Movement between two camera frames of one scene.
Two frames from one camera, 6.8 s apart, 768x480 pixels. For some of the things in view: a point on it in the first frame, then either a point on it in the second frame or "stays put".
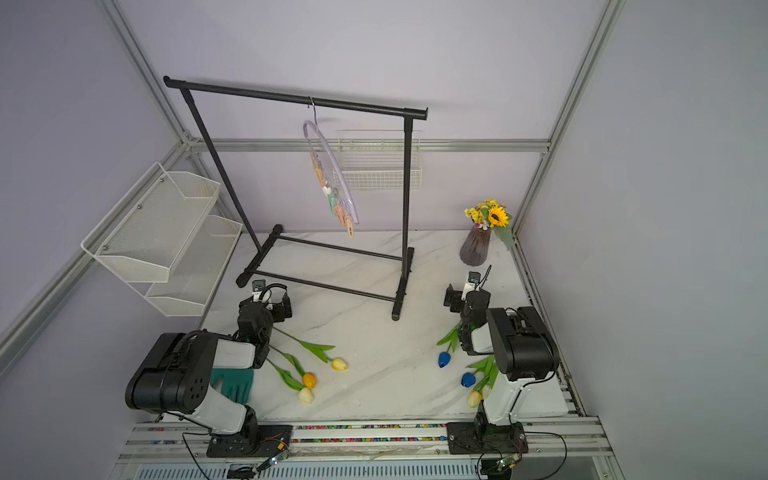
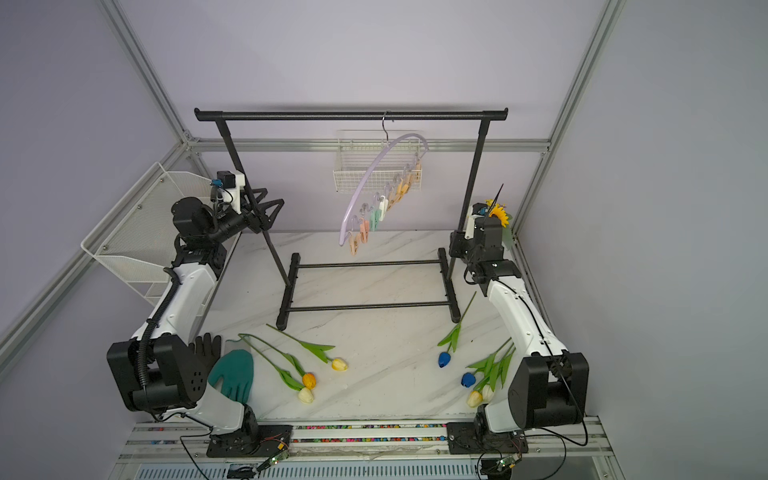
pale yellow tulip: (338, 364) stays put
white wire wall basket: (373, 161) stays put
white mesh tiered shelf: (161, 239) stays put
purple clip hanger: (329, 174) to (384, 180)
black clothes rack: (187, 85) to (291, 269)
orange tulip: (308, 379) stays put
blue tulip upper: (452, 338) stays put
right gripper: (456, 297) to (458, 240)
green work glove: (236, 383) stays put
